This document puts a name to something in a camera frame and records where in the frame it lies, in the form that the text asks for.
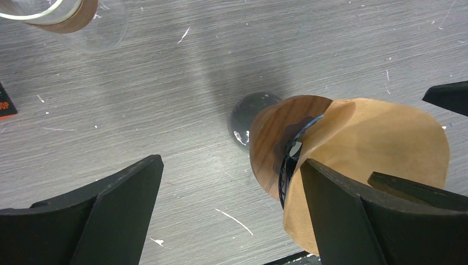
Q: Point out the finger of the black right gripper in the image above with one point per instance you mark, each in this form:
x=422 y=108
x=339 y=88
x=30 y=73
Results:
x=452 y=97
x=418 y=192

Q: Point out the small glass carafe wood collar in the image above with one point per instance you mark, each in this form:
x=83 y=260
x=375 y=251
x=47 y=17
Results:
x=89 y=26

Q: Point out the brown paper coffee filter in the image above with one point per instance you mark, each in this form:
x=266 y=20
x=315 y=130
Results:
x=357 y=137

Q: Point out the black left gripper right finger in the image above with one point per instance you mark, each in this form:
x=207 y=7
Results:
x=355 y=223

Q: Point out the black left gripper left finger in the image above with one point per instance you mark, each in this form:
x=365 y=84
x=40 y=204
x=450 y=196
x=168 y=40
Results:
x=104 y=222

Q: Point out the orange coffee filter box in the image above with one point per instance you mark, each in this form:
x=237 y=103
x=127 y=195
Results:
x=7 y=108

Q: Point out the blue glass dripper cone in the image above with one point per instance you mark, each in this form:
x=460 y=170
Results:
x=290 y=161

